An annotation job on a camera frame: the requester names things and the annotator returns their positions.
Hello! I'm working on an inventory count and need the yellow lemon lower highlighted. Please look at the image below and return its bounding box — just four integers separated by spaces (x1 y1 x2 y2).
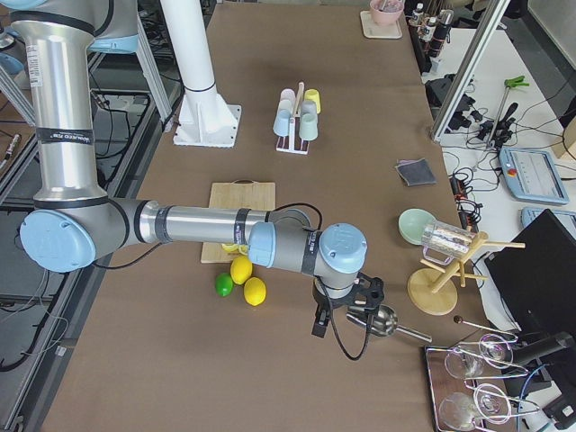
244 277 266 306

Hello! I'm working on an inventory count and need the green clamp tool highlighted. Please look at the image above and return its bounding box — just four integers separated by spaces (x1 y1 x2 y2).
487 76 529 149

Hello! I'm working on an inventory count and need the white wire cup holder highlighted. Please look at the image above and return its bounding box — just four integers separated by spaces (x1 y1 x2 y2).
275 81 307 154

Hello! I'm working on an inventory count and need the lemon slice upper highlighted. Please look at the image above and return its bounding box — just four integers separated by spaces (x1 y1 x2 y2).
221 243 239 253

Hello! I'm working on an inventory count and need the blue teach pendant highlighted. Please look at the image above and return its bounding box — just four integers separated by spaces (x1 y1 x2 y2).
499 148 570 205
520 207 575 234

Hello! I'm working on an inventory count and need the yellow cup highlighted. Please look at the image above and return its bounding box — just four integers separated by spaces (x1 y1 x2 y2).
303 88 321 114

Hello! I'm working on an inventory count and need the green bowl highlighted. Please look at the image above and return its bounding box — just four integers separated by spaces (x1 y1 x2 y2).
398 208 436 246

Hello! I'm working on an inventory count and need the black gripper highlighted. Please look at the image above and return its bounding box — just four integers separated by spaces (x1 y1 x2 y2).
311 273 384 338

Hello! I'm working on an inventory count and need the black monitor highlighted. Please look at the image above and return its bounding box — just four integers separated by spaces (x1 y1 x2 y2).
485 210 575 335

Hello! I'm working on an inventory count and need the mint green cup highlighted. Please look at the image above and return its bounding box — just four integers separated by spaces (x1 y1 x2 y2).
299 112 319 141

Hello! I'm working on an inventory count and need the beige tray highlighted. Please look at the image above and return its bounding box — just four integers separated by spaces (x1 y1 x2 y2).
360 11 402 40

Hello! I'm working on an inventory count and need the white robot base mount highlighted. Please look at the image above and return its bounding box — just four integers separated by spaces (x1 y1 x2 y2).
161 0 241 149

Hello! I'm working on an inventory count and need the grey cup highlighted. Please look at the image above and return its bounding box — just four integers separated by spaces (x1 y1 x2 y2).
300 99 318 116

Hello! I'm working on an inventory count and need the wooden mug tree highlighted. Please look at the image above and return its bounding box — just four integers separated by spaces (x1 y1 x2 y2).
408 231 526 316

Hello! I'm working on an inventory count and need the yellow lemon upper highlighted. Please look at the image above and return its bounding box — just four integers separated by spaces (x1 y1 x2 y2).
229 256 253 285

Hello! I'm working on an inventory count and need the metal scoop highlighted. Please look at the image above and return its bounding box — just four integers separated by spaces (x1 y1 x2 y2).
346 304 432 343

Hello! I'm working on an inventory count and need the light blue cup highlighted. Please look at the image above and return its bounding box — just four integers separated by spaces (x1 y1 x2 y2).
273 109 292 138

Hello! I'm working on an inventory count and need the yellow lemon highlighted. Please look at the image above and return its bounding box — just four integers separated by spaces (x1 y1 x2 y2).
244 277 266 306
229 256 253 285

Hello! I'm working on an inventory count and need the wine glass rack tray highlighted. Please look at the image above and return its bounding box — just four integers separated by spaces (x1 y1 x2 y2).
424 333 540 431

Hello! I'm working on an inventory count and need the pink bowl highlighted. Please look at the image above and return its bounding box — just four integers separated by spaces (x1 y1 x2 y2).
369 0 404 25

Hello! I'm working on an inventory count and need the pink cup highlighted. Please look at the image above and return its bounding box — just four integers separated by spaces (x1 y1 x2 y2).
280 88 296 103

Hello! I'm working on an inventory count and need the grey folded cloth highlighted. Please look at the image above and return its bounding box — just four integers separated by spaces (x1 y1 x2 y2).
395 158 437 186

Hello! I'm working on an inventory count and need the bamboo cutting board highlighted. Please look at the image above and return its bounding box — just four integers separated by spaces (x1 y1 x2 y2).
201 181 275 264

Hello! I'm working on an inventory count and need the black thermos bottle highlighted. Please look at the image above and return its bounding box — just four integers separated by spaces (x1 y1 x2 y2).
428 9 454 58

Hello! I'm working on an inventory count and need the green lime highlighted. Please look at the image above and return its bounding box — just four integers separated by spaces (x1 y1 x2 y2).
214 273 235 297

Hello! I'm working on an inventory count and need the black power strip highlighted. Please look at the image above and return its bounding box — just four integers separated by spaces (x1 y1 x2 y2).
449 175 482 232

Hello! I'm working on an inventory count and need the white cup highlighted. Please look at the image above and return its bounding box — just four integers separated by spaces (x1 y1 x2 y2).
277 99 294 113

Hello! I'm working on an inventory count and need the aluminium frame post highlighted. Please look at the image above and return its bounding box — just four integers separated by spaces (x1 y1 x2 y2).
430 0 510 144

